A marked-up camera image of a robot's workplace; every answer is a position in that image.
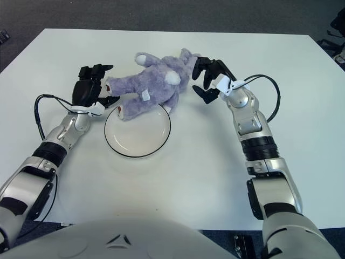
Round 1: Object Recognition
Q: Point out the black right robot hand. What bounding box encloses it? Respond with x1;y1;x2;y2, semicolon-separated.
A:
191;56;238;105

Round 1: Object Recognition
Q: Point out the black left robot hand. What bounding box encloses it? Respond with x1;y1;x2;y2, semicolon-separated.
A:
71;64;121;108

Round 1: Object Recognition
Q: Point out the purple plush bunny doll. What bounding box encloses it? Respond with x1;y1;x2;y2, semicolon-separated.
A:
103;47;203;122

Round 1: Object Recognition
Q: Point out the white plate with black rim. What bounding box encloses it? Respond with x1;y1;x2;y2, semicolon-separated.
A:
103;102;173;158

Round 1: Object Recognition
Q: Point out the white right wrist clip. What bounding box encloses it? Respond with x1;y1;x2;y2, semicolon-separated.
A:
215;76;243;96

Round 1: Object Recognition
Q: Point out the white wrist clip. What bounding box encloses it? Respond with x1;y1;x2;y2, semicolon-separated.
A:
70;104;105;118
215;76;243;96

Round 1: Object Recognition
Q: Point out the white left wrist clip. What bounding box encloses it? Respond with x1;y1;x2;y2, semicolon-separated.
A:
70;104;105;118

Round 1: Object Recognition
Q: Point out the black office chair base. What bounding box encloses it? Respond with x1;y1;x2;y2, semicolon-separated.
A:
318;10;345;64

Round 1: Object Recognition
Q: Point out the grey robot torso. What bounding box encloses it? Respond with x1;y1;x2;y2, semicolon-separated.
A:
0;216;238;259

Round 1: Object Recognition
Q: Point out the black device under table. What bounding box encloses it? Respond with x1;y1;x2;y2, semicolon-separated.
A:
233;235;256;259

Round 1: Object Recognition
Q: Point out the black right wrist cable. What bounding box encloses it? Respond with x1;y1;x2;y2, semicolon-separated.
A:
237;74;281;122

